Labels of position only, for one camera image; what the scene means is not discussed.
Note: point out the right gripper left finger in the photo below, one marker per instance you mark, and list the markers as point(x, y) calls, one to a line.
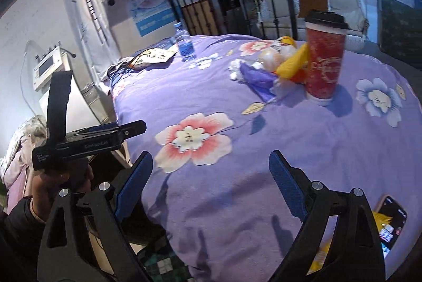
point(129, 185)

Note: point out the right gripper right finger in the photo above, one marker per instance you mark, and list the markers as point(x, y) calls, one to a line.
point(284, 175)

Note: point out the white tissue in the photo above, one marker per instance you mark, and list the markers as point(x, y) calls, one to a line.
point(234, 69)

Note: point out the red paper coffee cup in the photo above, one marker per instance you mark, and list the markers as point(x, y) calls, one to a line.
point(326, 36)

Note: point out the yellow white drink bottle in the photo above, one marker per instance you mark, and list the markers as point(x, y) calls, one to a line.
point(277, 53)

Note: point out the person's left forearm black sleeve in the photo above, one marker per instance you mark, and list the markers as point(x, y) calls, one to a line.
point(21, 234)

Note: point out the person's left hand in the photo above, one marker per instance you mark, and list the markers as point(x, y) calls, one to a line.
point(76, 177)

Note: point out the white beauty machine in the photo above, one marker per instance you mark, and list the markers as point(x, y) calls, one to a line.
point(52, 80)

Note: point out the purple floral bed cover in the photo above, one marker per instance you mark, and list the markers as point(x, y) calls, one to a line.
point(210, 137)

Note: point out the smartphone in tan case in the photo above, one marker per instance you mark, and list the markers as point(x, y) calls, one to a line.
point(390, 219)

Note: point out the clear water bottle blue label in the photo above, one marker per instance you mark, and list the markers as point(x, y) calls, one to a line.
point(184, 42)

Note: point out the white wicker swing sofa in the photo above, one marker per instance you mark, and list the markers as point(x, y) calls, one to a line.
point(273, 19)

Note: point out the orange brown cushion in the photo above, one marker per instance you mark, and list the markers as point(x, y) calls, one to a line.
point(306, 6)

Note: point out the green floral covered counter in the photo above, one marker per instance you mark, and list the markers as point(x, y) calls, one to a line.
point(399, 31)

